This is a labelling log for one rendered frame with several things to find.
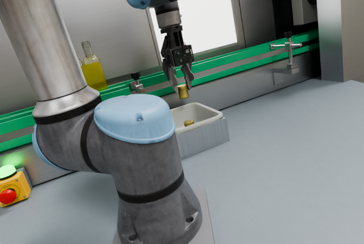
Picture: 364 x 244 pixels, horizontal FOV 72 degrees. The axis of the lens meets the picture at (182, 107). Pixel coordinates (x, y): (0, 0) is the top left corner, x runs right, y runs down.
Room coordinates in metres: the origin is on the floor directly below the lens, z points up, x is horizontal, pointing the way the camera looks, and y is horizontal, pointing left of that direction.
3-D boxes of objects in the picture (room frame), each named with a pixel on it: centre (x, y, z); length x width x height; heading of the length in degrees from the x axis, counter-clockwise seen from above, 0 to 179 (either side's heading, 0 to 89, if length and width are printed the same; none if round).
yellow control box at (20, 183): (0.66, 0.52, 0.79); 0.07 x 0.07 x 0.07; 18
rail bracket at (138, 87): (0.85, 0.13, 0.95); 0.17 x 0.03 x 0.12; 18
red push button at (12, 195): (0.61, 0.51, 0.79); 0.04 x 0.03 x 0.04; 108
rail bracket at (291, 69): (1.05, -0.48, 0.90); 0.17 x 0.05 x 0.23; 18
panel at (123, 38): (1.14, 0.08, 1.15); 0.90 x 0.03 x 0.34; 108
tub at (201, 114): (0.79, -0.01, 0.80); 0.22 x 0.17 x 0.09; 18
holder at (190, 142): (0.82, 0.00, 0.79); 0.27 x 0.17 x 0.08; 18
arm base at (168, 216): (0.38, 0.08, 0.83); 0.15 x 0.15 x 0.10
